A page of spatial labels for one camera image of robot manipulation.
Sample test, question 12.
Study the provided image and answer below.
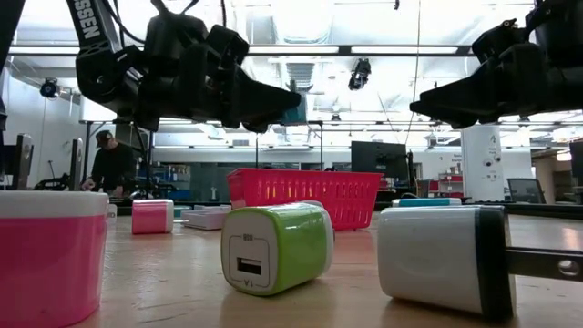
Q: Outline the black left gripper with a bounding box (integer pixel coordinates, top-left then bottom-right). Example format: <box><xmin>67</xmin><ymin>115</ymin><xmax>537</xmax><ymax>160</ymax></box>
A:
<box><xmin>136</xmin><ymin>11</ymin><xmax>302</xmax><ymax>135</ymax></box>

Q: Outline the teal white wall charger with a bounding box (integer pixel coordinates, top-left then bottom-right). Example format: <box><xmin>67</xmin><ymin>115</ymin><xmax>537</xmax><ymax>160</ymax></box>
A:
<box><xmin>391</xmin><ymin>197</ymin><xmax>463</xmax><ymax>209</ymax></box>

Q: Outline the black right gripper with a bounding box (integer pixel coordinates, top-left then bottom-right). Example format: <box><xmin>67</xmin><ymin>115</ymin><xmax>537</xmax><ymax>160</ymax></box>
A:
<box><xmin>408</xmin><ymin>18</ymin><xmax>583</xmax><ymax>131</ymax></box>

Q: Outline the red storage bin shelf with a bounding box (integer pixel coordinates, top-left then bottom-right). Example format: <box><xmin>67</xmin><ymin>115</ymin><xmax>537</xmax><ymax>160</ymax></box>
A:
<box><xmin>427</xmin><ymin>171</ymin><xmax>465</xmax><ymax>198</ymax></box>

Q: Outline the pink white wall charger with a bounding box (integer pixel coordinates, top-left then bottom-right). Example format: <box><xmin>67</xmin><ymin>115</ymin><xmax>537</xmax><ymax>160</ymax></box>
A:
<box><xmin>0</xmin><ymin>190</ymin><xmax>111</xmax><ymax>328</ymax></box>
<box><xmin>131</xmin><ymin>198</ymin><xmax>175</xmax><ymax>235</ymax></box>

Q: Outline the silver metal stand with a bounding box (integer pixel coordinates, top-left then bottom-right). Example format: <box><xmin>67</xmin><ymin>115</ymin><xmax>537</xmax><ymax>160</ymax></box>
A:
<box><xmin>12</xmin><ymin>132</ymin><xmax>36</xmax><ymax>191</ymax></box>
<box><xmin>69</xmin><ymin>137</ymin><xmax>85</xmax><ymax>192</ymax></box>

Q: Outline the white round pillar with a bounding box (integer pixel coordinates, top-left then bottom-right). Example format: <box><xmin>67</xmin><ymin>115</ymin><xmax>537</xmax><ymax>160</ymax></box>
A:
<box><xmin>460</xmin><ymin>124</ymin><xmax>506</xmax><ymax>202</ymax></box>

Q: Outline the red plastic basket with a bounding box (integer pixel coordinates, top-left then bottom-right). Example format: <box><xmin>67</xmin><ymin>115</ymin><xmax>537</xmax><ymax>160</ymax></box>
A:
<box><xmin>226</xmin><ymin>167</ymin><xmax>384</xmax><ymax>231</ymax></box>

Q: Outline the black round lamp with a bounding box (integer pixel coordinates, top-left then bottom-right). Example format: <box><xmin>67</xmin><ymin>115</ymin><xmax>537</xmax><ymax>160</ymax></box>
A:
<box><xmin>39</xmin><ymin>77</ymin><xmax>61</xmax><ymax>99</ymax></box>

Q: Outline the green white wall charger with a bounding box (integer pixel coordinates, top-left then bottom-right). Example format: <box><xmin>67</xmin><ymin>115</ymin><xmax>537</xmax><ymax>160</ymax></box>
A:
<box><xmin>220</xmin><ymin>201</ymin><xmax>336</xmax><ymax>298</ymax></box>

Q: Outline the white digital timer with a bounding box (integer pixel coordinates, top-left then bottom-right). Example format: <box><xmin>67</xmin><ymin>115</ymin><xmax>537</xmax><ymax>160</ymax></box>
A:
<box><xmin>180</xmin><ymin>207</ymin><xmax>231</xmax><ymax>231</ymax></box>

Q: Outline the black overhead camera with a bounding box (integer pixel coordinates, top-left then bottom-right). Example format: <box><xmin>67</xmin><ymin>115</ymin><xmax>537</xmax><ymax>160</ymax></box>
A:
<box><xmin>347</xmin><ymin>57</ymin><xmax>373</xmax><ymax>91</ymax></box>

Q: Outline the black overhead rig beam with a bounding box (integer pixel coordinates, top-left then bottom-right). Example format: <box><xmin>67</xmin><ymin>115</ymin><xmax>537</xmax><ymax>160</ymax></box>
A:
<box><xmin>7</xmin><ymin>43</ymin><xmax>476</xmax><ymax>57</ymax></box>

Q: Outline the person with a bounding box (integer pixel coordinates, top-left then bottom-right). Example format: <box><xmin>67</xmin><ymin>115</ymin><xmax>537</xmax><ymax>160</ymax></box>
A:
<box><xmin>80</xmin><ymin>129</ymin><xmax>138</xmax><ymax>198</ymax></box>

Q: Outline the white black wall charger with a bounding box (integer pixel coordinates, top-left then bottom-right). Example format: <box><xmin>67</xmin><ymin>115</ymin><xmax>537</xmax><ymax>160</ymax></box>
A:
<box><xmin>376</xmin><ymin>204</ymin><xmax>583</xmax><ymax>321</ymax></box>

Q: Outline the black computer monitor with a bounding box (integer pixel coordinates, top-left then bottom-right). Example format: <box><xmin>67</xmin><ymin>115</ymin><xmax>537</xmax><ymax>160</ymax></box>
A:
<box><xmin>350</xmin><ymin>140</ymin><xmax>410</xmax><ymax>182</ymax></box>

